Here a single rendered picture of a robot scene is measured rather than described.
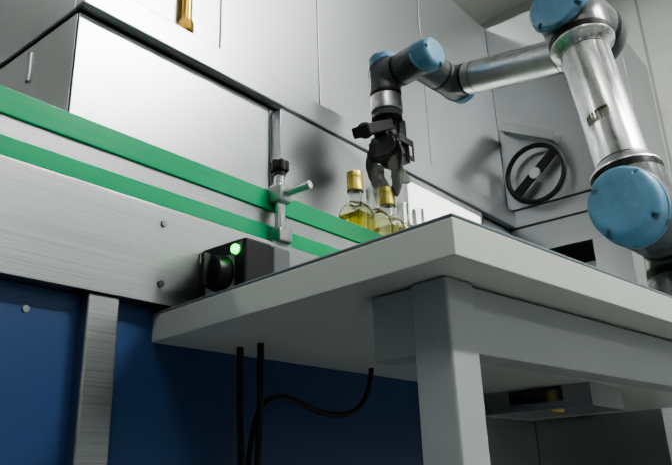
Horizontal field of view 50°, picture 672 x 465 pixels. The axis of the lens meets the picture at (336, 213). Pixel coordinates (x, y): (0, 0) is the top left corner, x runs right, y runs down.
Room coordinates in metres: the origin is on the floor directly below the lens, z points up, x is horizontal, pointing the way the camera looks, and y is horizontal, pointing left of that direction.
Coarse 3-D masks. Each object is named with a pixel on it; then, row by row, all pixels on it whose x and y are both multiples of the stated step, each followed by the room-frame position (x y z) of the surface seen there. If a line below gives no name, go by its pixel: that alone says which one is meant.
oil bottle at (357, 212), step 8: (344, 208) 1.37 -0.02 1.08; (352, 208) 1.36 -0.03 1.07; (360, 208) 1.35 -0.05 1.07; (368, 208) 1.37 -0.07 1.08; (344, 216) 1.37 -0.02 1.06; (352, 216) 1.36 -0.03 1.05; (360, 216) 1.35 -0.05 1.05; (368, 216) 1.37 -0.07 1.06; (360, 224) 1.35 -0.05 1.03; (368, 224) 1.37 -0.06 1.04
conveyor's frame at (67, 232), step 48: (0, 192) 0.67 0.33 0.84; (48, 192) 0.70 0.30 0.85; (96, 192) 0.75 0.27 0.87; (0, 240) 0.67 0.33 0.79; (48, 240) 0.71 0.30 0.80; (96, 240) 0.75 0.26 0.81; (144, 240) 0.80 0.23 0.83; (192, 240) 0.86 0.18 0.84; (48, 288) 0.74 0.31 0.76; (96, 288) 0.76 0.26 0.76; (144, 288) 0.80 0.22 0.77; (192, 288) 0.86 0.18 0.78
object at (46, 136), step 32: (0, 96) 0.67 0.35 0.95; (0, 128) 0.68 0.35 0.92; (32, 128) 0.71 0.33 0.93; (64, 128) 0.73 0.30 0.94; (96, 128) 0.76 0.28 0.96; (32, 160) 0.71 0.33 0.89; (64, 160) 0.73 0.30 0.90; (96, 160) 0.77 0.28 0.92; (128, 160) 0.80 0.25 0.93; (160, 160) 0.84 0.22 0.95; (192, 160) 0.88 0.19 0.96; (128, 192) 0.80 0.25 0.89; (160, 192) 0.84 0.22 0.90; (192, 192) 0.88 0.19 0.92; (224, 192) 0.92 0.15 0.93; (256, 192) 0.97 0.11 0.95; (224, 224) 0.92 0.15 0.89; (256, 224) 0.97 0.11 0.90; (288, 224) 1.03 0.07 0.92; (320, 224) 1.08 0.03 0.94; (352, 224) 1.15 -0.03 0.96; (320, 256) 1.08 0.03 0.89
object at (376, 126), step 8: (384, 120) 1.44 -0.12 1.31; (392, 120) 1.47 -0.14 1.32; (352, 128) 1.42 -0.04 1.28; (360, 128) 1.40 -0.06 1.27; (368, 128) 1.39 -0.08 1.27; (376, 128) 1.42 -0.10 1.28; (384, 128) 1.44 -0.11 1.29; (392, 128) 1.47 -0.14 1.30; (360, 136) 1.41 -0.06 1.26; (368, 136) 1.42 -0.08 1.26
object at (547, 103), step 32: (512, 32) 2.24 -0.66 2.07; (640, 64) 2.53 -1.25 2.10; (512, 96) 2.26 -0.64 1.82; (544, 96) 2.19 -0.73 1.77; (640, 96) 2.45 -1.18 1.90; (544, 128) 2.20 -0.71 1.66; (576, 128) 2.13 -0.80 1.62; (640, 128) 2.37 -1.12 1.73; (576, 160) 2.14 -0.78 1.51; (576, 192) 2.15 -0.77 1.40; (544, 224) 2.23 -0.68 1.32; (576, 224) 2.16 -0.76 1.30; (576, 256) 2.32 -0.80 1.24
